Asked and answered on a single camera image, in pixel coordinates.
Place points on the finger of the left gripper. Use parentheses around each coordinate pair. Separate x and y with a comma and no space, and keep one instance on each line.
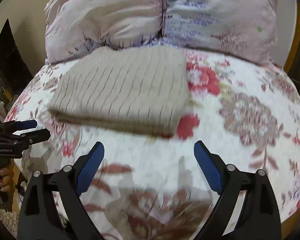
(13,126)
(37,136)

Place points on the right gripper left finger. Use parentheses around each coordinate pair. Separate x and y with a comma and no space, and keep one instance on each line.
(39,219)

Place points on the beige cable-knit sweater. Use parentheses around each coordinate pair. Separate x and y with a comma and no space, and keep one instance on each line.
(138,90)

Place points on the left hand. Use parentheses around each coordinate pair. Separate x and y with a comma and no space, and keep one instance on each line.
(7,174)

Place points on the floral bed sheet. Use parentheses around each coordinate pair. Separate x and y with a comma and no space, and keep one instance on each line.
(150,186)

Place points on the pink floral pillow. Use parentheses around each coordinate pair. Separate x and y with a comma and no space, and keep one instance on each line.
(243,28)

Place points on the wooden bed headboard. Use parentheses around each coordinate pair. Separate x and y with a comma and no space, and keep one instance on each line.
(287,51)

